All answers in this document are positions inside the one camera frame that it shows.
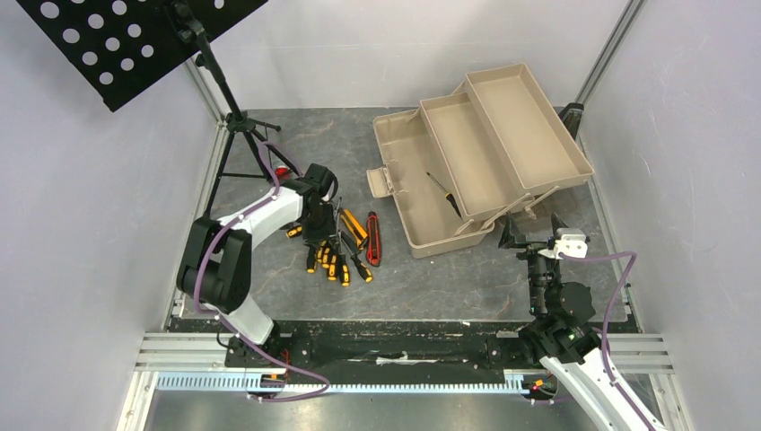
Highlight screwdriver black handle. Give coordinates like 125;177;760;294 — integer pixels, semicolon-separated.
426;172;462;218

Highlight beige plastic tool box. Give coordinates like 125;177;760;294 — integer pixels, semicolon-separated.
367;63;593;259

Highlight screwdriver yellow black sideways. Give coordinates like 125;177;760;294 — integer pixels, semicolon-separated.
286;225;303;238

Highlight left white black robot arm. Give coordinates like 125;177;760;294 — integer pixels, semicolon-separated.
176;163;338;366

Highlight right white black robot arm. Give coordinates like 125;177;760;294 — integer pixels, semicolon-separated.
499;215;665;430

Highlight red cylindrical object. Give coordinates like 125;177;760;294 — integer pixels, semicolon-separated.
276;167;291;180

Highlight red black utility knife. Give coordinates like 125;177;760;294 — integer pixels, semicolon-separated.
365;211;382;268

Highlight black metronome clear cover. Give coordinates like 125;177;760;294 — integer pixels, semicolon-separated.
557;102;585;140

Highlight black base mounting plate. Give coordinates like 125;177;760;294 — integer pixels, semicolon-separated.
224;318;579;385

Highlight black perforated music stand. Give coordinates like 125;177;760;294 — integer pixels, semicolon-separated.
19;1;300;215

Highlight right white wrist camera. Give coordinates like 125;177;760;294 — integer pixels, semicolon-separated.
539;228;588;260

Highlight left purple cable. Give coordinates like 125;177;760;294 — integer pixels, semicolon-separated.
193;139;331;404

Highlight aluminium frame rail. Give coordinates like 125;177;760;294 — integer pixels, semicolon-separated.
115;61;285;430

